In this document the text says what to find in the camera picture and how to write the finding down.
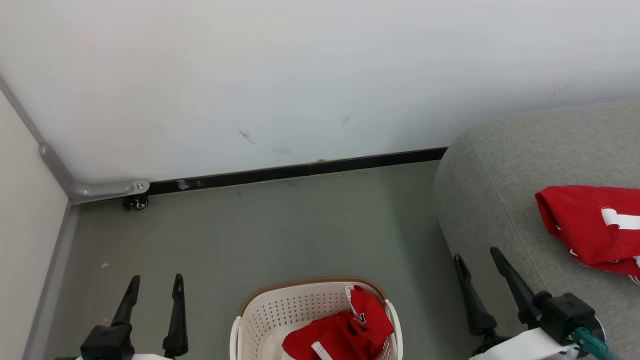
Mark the right gripper black and white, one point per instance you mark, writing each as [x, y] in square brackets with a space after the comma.
[565, 315]

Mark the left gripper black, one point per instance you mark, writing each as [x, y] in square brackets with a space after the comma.
[107, 342]

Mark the red garment with white stripes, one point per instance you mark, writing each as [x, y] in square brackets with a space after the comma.
[585, 225]

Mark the grey fabric sofa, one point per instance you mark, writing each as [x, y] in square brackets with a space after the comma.
[500, 175]

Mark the small black caster wheel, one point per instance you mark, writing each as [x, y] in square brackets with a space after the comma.
[136, 202]

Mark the cream perforated plastic laundry basket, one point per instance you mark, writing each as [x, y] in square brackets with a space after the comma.
[280, 310]

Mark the red garment with N logo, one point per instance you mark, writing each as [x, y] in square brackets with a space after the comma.
[345, 330]

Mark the black baseboard strip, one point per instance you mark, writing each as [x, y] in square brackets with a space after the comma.
[300, 170]

